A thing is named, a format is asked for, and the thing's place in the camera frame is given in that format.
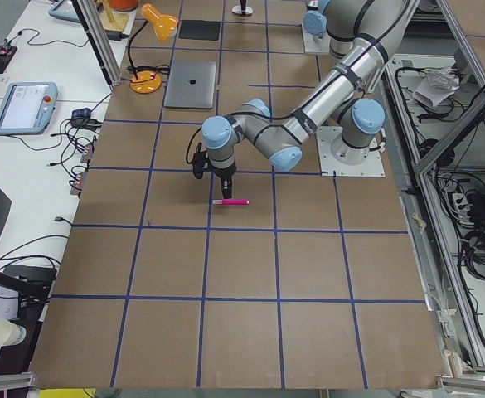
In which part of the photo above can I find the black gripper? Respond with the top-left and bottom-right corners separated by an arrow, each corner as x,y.
214,166 -> 236,198

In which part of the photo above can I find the lamp power cable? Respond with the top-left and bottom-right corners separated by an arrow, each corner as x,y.
133,64 -> 172,83

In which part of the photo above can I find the pink marker pen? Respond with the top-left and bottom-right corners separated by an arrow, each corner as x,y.
212,199 -> 250,206

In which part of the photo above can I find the black power adapter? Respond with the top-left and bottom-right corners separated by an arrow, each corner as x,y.
104,29 -> 129,41

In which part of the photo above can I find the orange desk lamp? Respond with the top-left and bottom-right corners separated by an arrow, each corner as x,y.
126,2 -> 180,95

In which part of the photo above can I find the wooden stand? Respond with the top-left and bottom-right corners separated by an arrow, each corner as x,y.
100,0 -> 129,32

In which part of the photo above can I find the white paper cup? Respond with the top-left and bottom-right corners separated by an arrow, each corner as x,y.
0,319 -> 27,347

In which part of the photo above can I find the aluminium frame post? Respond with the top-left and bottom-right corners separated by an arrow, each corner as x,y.
72,0 -> 121,87

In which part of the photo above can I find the orange cylindrical container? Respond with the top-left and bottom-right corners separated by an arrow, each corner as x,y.
109,0 -> 139,12

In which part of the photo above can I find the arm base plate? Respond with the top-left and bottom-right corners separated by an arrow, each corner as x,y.
302,27 -> 330,55
316,126 -> 385,177

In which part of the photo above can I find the black mousepad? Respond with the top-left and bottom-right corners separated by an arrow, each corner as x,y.
178,20 -> 221,41

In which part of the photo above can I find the blue teach pendant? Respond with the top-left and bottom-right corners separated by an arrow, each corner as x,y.
0,82 -> 58,136
48,0 -> 80,23

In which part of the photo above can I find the silver laptop notebook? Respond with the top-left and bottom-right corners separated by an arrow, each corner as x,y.
164,61 -> 216,109

